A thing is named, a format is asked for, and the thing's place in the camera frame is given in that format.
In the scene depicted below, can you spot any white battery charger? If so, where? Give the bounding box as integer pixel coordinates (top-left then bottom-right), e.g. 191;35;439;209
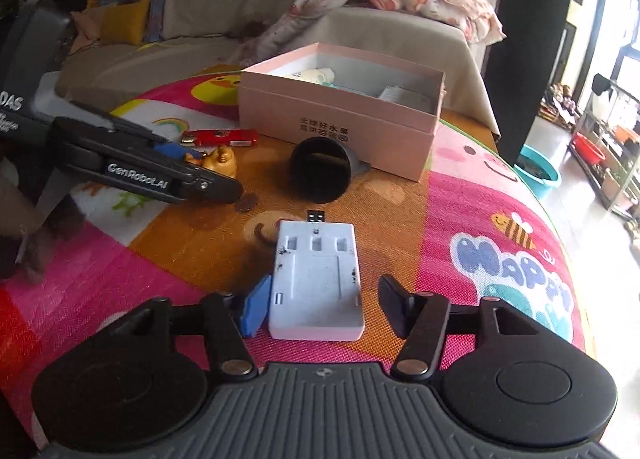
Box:
268;210;366;342

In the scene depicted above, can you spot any cream lotion tube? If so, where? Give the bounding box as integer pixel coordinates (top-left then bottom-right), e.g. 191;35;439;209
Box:
294;68;335;85

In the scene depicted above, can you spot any golden bear figurine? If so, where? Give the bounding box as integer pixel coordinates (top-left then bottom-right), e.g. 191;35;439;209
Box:
184;146;238;178

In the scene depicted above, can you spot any red lighter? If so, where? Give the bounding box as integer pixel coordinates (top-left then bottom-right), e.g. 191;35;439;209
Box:
180;128;258;148

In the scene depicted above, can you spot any beige covered sofa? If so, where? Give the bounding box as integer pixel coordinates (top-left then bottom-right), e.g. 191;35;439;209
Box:
55;0;503;128

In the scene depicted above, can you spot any yellow cushion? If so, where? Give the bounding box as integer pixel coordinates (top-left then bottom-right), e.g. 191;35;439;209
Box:
100;0;151;45

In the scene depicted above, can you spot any black cylindrical cup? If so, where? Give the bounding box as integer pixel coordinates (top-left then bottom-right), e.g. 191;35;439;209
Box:
288;136;371;204

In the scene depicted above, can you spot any colourful cartoon play mat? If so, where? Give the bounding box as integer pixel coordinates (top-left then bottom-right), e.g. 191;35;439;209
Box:
0;69;586;449

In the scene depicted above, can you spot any teal plastic basin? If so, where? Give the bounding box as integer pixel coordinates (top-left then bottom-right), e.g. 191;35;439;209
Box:
514;145;562;200

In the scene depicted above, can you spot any pink cardboard box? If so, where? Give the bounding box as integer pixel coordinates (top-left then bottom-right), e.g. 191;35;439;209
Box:
239;43;445;182

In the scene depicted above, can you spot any white packet in box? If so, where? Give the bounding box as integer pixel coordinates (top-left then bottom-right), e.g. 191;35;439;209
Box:
378;86;434;114

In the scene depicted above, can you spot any red plastic basin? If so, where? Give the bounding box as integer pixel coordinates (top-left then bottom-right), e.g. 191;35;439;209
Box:
573;133;605;166

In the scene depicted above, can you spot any metal shelf rack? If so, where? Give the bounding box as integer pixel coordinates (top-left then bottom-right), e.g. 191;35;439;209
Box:
568;74;639;219

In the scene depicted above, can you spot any floral pink blanket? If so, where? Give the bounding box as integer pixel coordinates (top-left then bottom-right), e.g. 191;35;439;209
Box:
234;0;506;64

